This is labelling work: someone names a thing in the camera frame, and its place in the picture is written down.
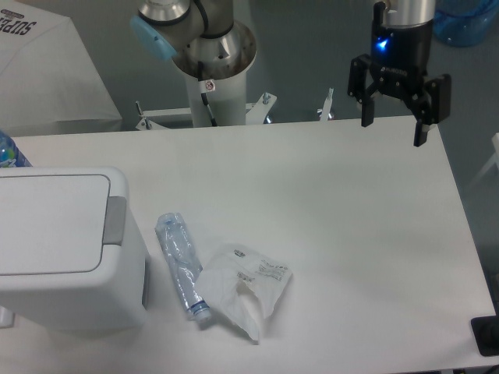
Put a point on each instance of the crushed clear plastic bottle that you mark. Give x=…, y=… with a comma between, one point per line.
x=180, y=254

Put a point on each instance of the white cardboard box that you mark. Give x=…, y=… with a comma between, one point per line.
x=48, y=80

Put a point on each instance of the blue labelled water bottle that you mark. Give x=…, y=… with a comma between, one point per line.
x=11, y=156

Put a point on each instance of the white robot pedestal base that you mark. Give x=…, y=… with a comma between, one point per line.
x=212, y=103

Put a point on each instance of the black device at edge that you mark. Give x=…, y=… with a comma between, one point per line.
x=485, y=330

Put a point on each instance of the white trash can body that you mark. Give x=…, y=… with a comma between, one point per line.
x=112, y=296

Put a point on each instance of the large blue water jug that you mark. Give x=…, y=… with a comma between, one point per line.
x=463, y=24

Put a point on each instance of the white frame at right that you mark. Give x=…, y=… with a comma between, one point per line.
x=492, y=162

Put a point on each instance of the crumpled white plastic wrapper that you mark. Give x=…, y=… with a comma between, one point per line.
x=236, y=266

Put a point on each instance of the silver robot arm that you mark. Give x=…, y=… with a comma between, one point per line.
x=214, y=51

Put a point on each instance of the white trash can lid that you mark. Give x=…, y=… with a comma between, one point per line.
x=58, y=223

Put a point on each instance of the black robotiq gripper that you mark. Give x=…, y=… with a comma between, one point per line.
x=400, y=49

